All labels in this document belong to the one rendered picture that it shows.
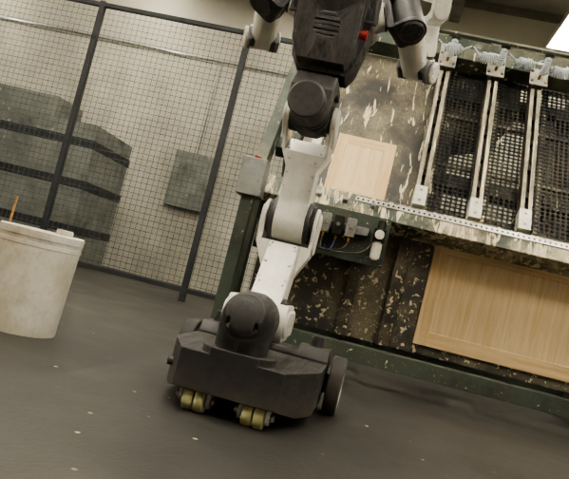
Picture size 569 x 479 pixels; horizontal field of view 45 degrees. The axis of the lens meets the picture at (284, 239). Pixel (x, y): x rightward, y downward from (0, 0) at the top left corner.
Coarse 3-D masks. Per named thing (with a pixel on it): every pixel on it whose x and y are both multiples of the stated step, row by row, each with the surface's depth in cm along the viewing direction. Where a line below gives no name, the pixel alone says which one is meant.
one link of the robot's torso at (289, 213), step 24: (336, 120) 214; (288, 144) 225; (312, 144) 227; (288, 168) 222; (312, 168) 221; (288, 192) 223; (312, 192) 222; (288, 216) 222; (312, 216) 223; (288, 240) 227
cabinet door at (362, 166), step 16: (336, 144) 361; (352, 144) 361; (368, 144) 361; (384, 144) 362; (336, 160) 355; (352, 160) 355; (368, 160) 356; (384, 160) 356; (336, 176) 349; (352, 176) 349; (368, 176) 350; (384, 176) 350; (352, 192) 343; (368, 192) 343; (384, 192) 344
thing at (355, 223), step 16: (320, 208) 333; (336, 208) 333; (336, 224) 319; (352, 224) 321; (368, 224) 330; (384, 224) 324; (320, 240) 323; (336, 240) 331; (352, 240) 331; (368, 240) 330; (384, 240) 322; (336, 256) 331; (352, 256) 330; (368, 256) 329
